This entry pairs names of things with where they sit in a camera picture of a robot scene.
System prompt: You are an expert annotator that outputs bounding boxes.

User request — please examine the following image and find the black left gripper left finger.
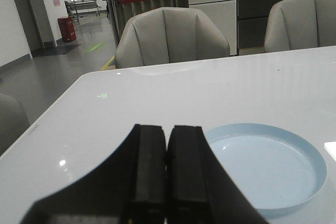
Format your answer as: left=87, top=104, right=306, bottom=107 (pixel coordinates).
left=21, top=124, right=166, bottom=223

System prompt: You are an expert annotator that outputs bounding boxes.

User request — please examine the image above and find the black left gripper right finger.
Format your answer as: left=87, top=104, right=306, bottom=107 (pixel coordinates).
left=166, top=125, right=267, bottom=223

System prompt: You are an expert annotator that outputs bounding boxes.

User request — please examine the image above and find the light blue round plate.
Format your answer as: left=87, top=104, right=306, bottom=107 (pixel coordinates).
left=205, top=123, right=327, bottom=218

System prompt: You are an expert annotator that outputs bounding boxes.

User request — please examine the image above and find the beige chair at table end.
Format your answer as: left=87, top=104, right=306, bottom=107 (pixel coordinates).
left=1, top=92, right=30, bottom=155

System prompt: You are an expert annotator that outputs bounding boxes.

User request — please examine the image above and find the beige armchair left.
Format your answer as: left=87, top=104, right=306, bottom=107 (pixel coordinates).
left=115, top=7, right=230, bottom=69

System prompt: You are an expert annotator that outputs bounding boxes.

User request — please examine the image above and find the beige armchair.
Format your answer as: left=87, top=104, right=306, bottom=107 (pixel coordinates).
left=115, top=7, right=230, bottom=69
left=264, top=0, right=335, bottom=52

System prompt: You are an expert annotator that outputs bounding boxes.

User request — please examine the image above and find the red cylindrical bin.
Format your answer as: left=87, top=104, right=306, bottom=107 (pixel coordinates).
left=58, top=17, right=77, bottom=42

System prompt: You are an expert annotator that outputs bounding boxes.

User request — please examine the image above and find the metal cart in background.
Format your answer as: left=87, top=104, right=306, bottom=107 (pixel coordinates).
left=65, top=0, right=100, bottom=21

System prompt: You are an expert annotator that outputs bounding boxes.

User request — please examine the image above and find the beige armchair right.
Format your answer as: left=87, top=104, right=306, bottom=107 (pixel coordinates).
left=264, top=0, right=335, bottom=52

